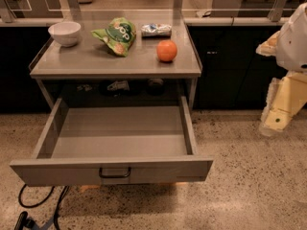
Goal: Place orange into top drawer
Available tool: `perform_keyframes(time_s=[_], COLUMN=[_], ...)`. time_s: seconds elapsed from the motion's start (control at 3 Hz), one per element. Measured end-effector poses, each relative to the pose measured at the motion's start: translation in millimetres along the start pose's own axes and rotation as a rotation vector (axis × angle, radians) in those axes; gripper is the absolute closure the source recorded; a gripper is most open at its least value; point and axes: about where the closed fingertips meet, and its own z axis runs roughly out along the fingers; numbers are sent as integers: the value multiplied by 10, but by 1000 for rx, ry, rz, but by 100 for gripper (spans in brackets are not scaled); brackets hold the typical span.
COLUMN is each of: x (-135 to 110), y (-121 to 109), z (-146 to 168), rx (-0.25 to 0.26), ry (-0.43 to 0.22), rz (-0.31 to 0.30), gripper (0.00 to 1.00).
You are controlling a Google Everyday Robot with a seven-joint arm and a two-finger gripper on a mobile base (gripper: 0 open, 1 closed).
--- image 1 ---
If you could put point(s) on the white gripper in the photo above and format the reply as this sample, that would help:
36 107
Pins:
293 47

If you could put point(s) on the orange fruit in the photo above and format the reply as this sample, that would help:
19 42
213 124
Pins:
166 50

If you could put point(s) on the grey metal drawer cabinet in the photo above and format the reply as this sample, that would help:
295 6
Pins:
90 59

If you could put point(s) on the open grey top drawer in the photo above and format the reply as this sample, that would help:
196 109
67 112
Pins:
156 142

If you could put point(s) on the silver blue snack packet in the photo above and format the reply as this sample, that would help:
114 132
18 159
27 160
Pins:
153 29

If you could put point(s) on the green chip bag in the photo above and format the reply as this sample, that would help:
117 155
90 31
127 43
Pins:
118 36

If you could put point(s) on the white ceramic bowl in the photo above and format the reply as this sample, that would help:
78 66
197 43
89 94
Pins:
66 33

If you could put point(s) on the black plug on floor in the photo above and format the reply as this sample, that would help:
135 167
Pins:
24 221

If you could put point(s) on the black drawer handle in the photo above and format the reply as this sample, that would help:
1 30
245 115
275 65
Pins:
105 173

